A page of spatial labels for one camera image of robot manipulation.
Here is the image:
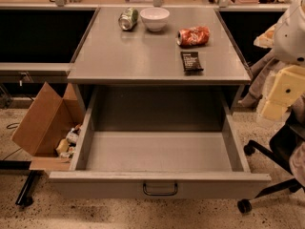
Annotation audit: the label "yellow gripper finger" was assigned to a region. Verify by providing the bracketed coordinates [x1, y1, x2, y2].
[268, 65, 305, 107]
[260, 100, 288, 121]

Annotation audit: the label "black rxbar chocolate bar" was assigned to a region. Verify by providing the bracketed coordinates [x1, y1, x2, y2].
[180, 52, 203, 73]

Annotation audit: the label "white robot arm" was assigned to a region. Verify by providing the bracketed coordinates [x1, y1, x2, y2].
[257, 0, 305, 121]

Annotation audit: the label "grey open top drawer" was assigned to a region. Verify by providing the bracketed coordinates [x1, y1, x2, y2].
[50, 86, 271, 198]

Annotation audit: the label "grey jacket on chair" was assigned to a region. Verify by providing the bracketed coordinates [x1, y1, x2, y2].
[240, 50, 305, 185]

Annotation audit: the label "black office chair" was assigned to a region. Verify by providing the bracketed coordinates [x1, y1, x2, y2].
[236, 110, 305, 215]

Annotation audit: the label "crushed orange soda can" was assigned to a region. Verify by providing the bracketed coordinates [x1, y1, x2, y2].
[177, 26, 210, 47]

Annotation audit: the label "grey metal cabinet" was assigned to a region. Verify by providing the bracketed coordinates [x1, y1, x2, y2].
[66, 6, 252, 113]

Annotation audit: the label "white ceramic bowl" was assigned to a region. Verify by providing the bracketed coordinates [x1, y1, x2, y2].
[140, 7, 170, 31]

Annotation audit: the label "crushed green soda can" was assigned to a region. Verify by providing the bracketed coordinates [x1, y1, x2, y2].
[118, 7, 139, 31]

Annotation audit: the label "trash items in box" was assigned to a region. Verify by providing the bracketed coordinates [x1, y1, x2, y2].
[55, 124, 81, 158]

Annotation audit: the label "brown cardboard box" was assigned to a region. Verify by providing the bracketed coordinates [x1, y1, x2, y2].
[11, 82, 85, 171]

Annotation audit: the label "black table leg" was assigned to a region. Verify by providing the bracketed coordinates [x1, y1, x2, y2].
[0, 160, 41, 207]

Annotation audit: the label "black drawer handle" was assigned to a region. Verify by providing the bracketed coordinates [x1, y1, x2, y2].
[142, 183, 178, 197]

